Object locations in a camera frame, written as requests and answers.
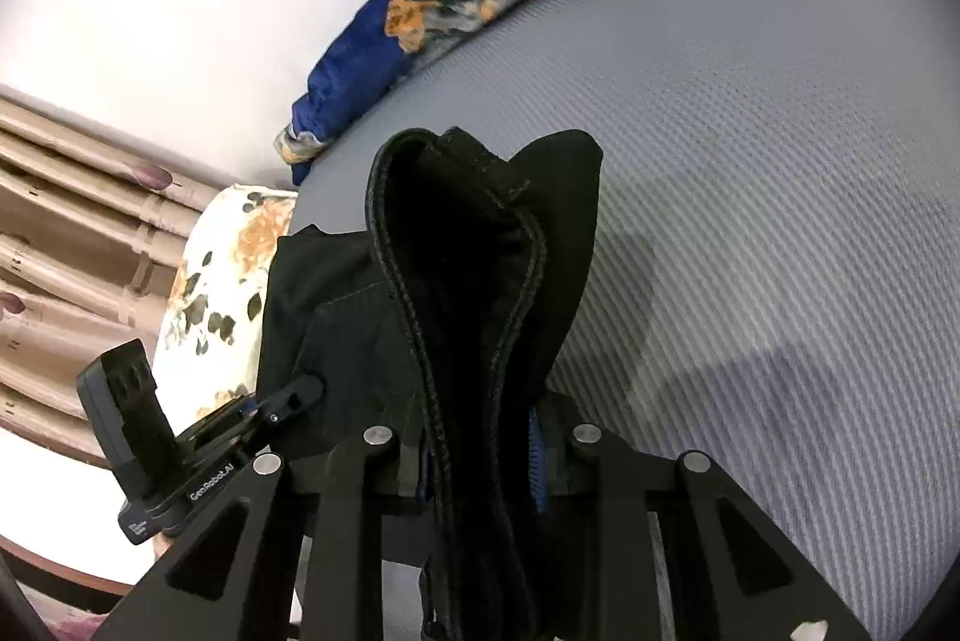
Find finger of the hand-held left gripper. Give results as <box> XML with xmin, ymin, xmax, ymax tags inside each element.
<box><xmin>255</xmin><ymin>373</ymin><xmax>327</xmax><ymax>426</ymax></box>

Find white floral pillow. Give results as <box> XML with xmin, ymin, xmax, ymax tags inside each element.
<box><xmin>154</xmin><ymin>183</ymin><xmax>301</xmax><ymax>421</ymax></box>

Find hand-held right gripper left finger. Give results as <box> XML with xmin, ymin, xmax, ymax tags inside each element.
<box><xmin>90</xmin><ymin>423</ymin><xmax>432</xmax><ymax>641</ymax></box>

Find grey mesh mattress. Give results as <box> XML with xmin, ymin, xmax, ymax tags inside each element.
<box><xmin>289</xmin><ymin>0</ymin><xmax>960</xmax><ymax>641</ymax></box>

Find beige curtain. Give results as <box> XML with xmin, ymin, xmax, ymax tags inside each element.
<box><xmin>0</xmin><ymin>82</ymin><xmax>226</xmax><ymax>470</ymax></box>

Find blue floral blanket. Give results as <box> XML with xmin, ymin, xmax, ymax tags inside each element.
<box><xmin>271</xmin><ymin>0</ymin><xmax>901</xmax><ymax>186</ymax></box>

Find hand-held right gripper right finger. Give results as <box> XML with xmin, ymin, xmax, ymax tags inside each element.
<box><xmin>527</xmin><ymin>397</ymin><xmax>875</xmax><ymax>641</ymax></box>

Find black pants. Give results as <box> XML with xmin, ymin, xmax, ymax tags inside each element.
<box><xmin>255</xmin><ymin>125</ymin><xmax>605</xmax><ymax>641</ymax></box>

